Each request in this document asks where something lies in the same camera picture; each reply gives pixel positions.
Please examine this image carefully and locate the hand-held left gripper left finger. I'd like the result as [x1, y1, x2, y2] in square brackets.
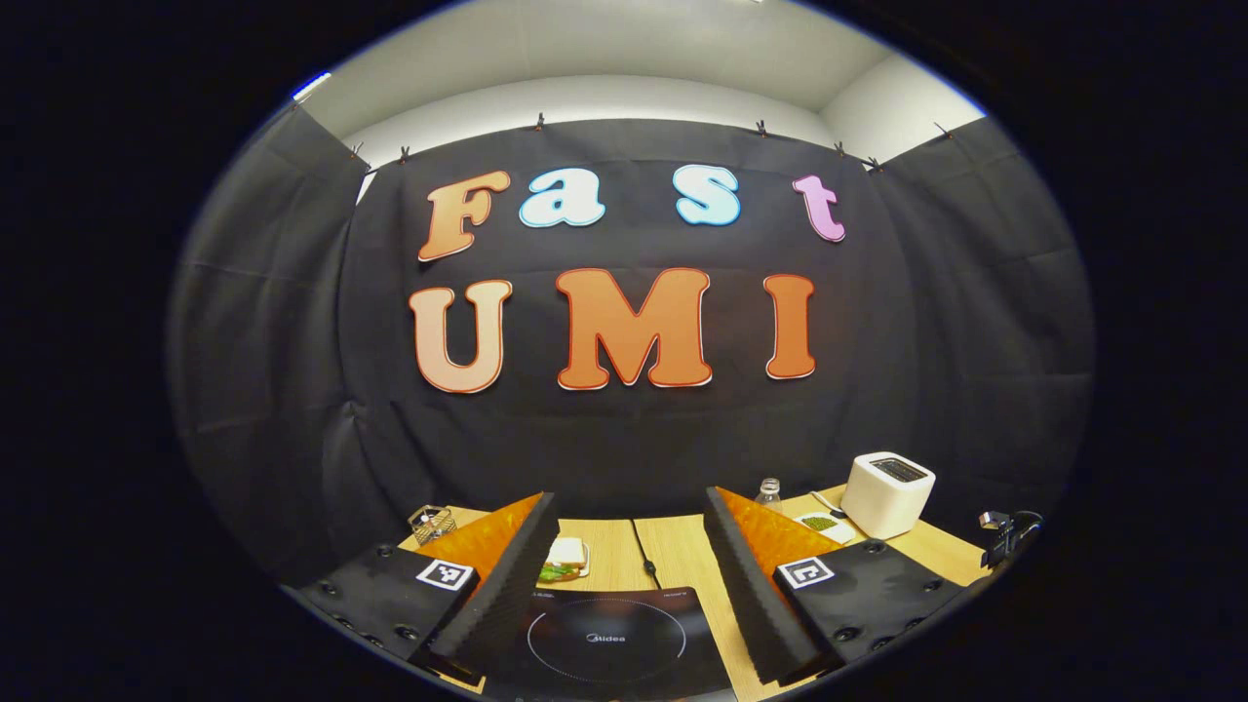
[295, 490, 562, 685]

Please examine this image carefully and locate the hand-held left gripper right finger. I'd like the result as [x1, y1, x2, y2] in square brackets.
[704, 486, 968, 686]

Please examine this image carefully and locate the black induction cooktop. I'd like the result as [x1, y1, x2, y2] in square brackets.
[483, 585, 737, 702]

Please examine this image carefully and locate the sandwich with lettuce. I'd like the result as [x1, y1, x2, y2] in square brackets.
[539, 536, 589, 584]

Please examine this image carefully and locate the white divided dish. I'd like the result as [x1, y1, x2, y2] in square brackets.
[795, 511, 857, 545]

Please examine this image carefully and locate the white toaster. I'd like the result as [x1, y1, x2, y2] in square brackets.
[840, 451, 937, 540]

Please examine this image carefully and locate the row of small black clips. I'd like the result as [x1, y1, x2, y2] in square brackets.
[349, 112, 956, 172]

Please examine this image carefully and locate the metal wire basket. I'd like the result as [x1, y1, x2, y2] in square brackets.
[408, 504, 457, 547]

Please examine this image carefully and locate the black power cable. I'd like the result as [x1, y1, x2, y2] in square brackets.
[631, 519, 660, 589]

